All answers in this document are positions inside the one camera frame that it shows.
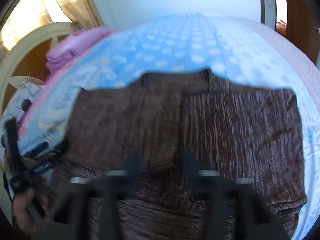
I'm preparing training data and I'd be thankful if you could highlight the brown knitted sweater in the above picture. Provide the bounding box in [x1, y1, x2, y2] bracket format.
[52, 69, 307, 239]

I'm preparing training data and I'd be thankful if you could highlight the person's left hand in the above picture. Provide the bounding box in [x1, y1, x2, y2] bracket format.
[12, 186, 52, 237]

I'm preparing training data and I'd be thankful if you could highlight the white patterned pillow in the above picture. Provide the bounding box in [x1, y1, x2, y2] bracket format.
[1, 79, 46, 135]

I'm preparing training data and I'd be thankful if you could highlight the cream and wood headboard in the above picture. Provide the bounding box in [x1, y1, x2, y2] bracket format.
[1, 22, 74, 112]

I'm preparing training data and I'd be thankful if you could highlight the folded pink quilt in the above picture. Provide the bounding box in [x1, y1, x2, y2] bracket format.
[46, 26, 113, 73]

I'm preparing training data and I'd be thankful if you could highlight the blue pink patterned bedspread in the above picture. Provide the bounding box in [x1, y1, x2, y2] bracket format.
[18, 13, 319, 239]

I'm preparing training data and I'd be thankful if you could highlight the yellow patterned curtain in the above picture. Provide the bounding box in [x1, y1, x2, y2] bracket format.
[1, 0, 103, 51]

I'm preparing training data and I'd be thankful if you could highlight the brown wooden door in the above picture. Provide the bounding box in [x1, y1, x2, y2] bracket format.
[286, 0, 319, 64]

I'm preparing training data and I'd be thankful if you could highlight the silver door handle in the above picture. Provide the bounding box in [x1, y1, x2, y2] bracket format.
[314, 27, 320, 37]

